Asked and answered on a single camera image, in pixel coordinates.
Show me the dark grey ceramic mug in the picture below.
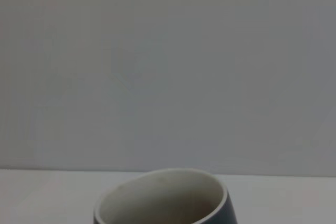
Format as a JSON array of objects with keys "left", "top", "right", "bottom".
[{"left": 93, "top": 167, "right": 240, "bottom": 224}]

